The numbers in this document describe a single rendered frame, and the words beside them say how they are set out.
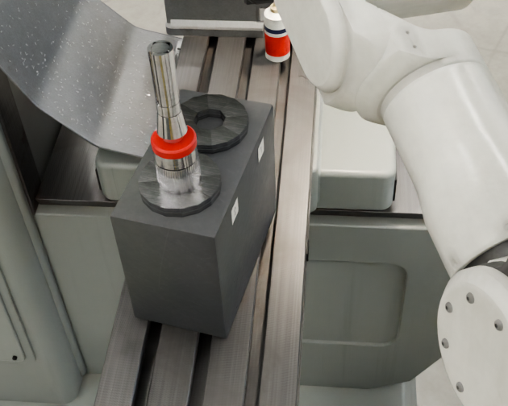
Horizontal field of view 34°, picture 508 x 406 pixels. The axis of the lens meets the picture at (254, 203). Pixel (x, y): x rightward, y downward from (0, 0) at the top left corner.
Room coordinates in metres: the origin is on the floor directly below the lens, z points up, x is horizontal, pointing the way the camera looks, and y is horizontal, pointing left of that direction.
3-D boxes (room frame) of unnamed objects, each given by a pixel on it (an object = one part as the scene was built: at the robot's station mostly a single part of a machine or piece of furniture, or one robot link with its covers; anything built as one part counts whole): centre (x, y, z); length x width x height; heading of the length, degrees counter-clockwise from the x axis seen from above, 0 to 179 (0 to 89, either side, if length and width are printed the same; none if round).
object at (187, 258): (0.69, 0.06, 1.04); 0.22 x 0.12 x 0.20; 161
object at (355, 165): (1.10, 0.00, 0.80); 0.50 x 0.35 x 0.12; 82
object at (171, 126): (0.64, 0.08, 1.26); 0.03 x 0.03 x 0.11
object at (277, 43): (1.11, -0.05, 1.00); 0.04 x 0.04 x 0.11
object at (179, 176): (0.64, 0.08, 1.17); 0.05 x 0.05 x 0.05
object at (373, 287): (1.10, -0.03, 0.44); 0.80 x 0.30 x 0.60; 82
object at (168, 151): (0.64, 0.08, 1.20); 0.05 x 0.05 x 0.01
